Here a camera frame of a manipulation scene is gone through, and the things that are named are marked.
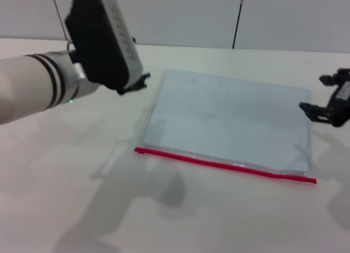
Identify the plain dark wall strip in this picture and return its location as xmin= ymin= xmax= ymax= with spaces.
xmin=50 ymin=0 xmax=69 ymax=42

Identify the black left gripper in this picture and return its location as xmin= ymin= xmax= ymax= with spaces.
xmin=116 ymin=72 xmax=152 ymax=95

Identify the dark wall strip red tip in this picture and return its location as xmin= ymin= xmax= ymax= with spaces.
xmin=232 ymin=0 xmax=246 ymax=50

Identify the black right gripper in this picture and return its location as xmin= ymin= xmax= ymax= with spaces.
xmin=298 ymin=68 xmax=350 ymax=128

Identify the clear red-zip document bag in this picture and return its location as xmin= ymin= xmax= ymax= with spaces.
xmin=133 ymin=68 xmax=318 ymax=185

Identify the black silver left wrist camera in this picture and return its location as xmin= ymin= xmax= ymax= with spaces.
xmin=64 ymin=0 xmax=145 ymax=95

